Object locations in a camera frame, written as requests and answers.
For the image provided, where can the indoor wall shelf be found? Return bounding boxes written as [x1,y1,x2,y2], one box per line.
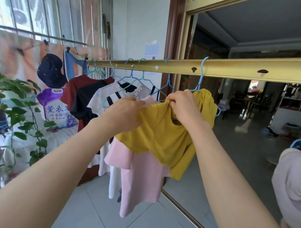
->
[270,83,301,134]

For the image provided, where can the black t-shirt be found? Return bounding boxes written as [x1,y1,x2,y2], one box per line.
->
[70,80,137,125]

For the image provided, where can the pink t-shirt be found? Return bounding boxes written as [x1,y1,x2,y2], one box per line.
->
[104,95,171,218]

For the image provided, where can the gold clothes rail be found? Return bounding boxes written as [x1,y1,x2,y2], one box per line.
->
[86,57,301,84]

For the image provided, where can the striped rag mop head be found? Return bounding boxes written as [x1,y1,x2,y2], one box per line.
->
[89,67,109,79]

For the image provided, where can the person's left hand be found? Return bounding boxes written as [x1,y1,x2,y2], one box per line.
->
[103,96,147,136]

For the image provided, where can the person's right forearm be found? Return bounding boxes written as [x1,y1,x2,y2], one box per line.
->
[190,124,280,228]

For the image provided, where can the mustard yellow t-shirt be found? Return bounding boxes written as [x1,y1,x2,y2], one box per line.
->
[115,89,218,181]

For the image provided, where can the white paper notice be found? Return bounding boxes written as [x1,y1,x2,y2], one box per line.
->
[145,42,160,61]

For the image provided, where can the metal mop poles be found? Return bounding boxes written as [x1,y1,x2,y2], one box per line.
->
[101,13,113,61]

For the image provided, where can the blue fabric cover white trim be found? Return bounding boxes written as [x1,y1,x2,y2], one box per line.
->
[63,50,89,81]

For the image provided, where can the black clip wire hanger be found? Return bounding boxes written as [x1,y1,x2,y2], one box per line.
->
[65,46,90,63]
[16,39,50,56]

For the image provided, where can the person's right hand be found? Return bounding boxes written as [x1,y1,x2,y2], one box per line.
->
[165,89,210,132]

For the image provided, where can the dark red t-shirt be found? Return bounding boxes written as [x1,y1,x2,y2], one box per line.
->
[60,75,116,132]

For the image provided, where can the grey metal window pole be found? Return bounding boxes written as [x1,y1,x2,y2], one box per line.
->
[0,24,95,48]

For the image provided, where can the person's left forearm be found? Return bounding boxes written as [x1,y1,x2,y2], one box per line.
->
[0,117,118,228]

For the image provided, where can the white black-trimmed tank top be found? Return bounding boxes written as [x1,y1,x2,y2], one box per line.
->
[103,85,161,200]

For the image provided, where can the white lace blouse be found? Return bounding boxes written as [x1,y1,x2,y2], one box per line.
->
[87,80,151,177]

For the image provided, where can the sheer white lace-collar shirt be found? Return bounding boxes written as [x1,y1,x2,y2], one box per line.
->
[272,148,301,228]

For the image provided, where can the brown door frame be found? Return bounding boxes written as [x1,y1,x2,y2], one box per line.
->
[160,0,196,100]

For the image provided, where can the navy bucket hat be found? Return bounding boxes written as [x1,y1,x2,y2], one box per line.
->
[37,53,68,89]

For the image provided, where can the orange patterned hanging sheet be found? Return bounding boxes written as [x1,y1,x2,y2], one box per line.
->
[0,29,106,99]

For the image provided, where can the purple white detergent bag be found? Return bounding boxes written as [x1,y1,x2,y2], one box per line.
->
[37,88,78,129]

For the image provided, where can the thin steel lift cables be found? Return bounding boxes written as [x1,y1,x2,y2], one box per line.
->
[125,0,130,61]

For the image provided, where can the white red floral cloth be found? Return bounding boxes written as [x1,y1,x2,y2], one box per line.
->
[0,126,80,175]

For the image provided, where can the green leafy plant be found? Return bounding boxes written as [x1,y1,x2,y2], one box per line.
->
[0,73,57,176]

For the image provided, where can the teal wire hanger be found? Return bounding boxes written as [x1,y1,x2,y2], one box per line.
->
[85,59,100,77]
[101,58,154,108]
[89,59,108,79]

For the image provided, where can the window with metal bars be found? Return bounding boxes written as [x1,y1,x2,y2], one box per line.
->
[0,0,113,48]

